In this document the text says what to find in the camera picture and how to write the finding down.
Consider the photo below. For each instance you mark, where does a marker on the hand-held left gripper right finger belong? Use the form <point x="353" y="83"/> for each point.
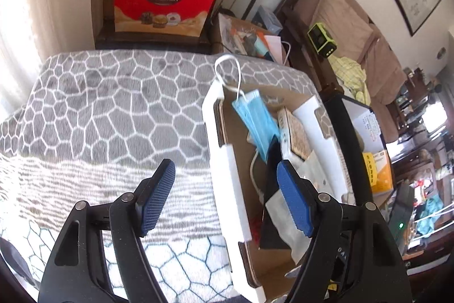
<point x="296" y="198"/>

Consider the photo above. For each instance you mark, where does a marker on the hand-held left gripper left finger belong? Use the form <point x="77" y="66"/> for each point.
<point x="158" y="198"/>

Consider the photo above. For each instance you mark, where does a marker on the black notebook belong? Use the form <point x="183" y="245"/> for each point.
<point x="271" y="178"/>

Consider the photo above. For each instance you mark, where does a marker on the small box with beige label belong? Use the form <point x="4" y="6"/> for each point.
<point x="296" y="132"/>

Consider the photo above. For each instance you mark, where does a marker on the white-edged cardboard box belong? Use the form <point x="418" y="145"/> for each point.
<point x="227" y="164"/>

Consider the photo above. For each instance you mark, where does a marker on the blue face mask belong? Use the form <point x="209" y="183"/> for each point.
<point x="257" y="122"/>

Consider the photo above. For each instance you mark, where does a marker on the black device with green light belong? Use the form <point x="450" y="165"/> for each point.
<point x="402" y="214"/>

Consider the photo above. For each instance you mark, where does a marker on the yellow medicine box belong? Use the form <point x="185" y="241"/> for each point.
<point x="379" y="171"/>

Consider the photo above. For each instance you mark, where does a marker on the teal cloth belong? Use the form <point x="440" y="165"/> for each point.
<point x="429" y="214"/>

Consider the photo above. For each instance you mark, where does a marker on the white paper sheet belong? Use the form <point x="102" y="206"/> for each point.
<point x="369" y="125"/>

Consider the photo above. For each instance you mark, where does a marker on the grey patterned blanket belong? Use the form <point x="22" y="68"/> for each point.
<point x="106" y="104"/>

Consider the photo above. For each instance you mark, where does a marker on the yellow checked cloth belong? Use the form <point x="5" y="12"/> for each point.
<point x="349" y="75"/>

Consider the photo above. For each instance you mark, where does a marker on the dark wooden side table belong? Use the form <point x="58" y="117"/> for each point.
<point x="152" y="44"/>

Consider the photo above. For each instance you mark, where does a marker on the teal tube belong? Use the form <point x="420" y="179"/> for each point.
<point x="263" y="46"/>

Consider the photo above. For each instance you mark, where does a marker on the green radio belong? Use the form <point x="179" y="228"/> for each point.
<point x="321" y="40"/>

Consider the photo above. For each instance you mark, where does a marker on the clear plastic bag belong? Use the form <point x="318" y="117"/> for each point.
<point x="230" y="35"/>

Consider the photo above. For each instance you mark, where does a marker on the brown sofa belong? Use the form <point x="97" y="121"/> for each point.
<point x="340" y="12"/>

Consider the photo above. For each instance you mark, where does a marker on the red Collection gift bag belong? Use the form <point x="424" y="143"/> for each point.
<point x="163" y="1"/>

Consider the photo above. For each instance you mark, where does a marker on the white curtain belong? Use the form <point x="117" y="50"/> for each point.
<point x="53" y="4"/>

